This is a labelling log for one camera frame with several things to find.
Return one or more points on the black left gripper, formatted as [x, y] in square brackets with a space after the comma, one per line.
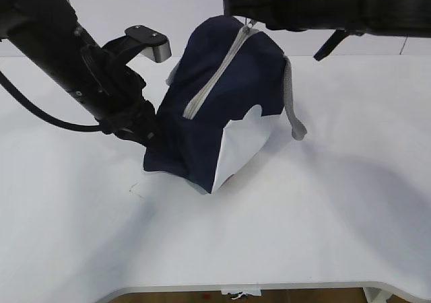
[136, 122]

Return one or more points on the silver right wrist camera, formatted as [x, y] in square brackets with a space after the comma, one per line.
[333, 42]

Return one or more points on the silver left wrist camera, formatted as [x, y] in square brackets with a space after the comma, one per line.
[139, 40]

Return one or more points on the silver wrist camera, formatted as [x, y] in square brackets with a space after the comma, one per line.
[139, 40]
[333, 42]

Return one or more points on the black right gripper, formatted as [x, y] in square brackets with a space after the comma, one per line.
[376, 17]

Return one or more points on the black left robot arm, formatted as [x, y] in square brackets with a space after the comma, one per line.
[98, 77]

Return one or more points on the navy blue insulated lunch bag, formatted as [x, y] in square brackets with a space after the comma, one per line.
[224, 100]

